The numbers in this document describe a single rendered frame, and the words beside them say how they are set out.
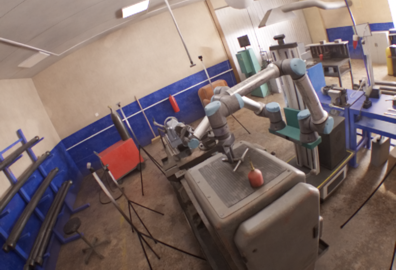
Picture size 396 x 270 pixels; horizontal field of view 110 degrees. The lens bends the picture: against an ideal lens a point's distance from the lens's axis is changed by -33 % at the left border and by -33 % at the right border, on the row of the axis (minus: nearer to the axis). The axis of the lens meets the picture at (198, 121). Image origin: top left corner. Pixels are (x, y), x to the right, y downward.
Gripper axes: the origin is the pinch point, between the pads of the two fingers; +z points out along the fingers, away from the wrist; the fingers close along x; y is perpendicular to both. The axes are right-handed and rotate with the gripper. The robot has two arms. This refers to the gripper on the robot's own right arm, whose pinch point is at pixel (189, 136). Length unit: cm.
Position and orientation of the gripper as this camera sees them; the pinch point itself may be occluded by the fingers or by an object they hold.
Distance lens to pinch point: 161.2
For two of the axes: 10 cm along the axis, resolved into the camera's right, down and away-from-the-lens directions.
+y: 8.5, 3.7, 3.8
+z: 3.2, 2.1, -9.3
